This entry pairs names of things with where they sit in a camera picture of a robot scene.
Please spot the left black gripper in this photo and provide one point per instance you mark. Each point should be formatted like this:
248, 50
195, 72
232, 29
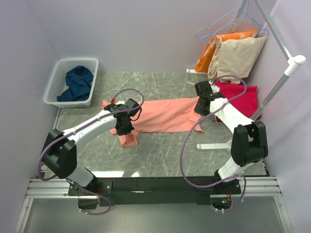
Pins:
122, 131

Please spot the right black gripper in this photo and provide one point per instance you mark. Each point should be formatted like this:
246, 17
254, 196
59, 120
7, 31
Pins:
198, 110

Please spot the pink t-shirt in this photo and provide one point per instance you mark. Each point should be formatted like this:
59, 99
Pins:
162, 116

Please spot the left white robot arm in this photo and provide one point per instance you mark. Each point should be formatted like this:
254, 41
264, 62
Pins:
61, 147

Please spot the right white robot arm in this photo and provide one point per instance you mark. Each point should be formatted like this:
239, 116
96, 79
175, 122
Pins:
249, 141

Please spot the orange hanging garment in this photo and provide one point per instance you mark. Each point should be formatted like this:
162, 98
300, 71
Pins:
202, 64

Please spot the red folded t-shirt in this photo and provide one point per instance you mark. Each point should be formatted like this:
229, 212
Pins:
247, 104

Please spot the beige hanging garment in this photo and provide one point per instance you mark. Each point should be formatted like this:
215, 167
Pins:
235, 57

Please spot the blue t-shirt in basket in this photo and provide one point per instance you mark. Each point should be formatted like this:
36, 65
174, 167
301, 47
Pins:
79, 81

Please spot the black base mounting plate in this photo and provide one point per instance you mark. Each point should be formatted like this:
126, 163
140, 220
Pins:
160, 190

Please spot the white plastic laundry basket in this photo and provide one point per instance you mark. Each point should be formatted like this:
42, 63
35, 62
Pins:
57, 83

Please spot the white metal clothes rack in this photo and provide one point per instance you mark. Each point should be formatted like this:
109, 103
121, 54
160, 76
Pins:
282, 71

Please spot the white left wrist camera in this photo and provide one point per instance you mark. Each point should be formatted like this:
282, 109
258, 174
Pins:
114, 101

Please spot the aluminium rail frame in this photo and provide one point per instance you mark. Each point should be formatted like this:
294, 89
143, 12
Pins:
58, 189

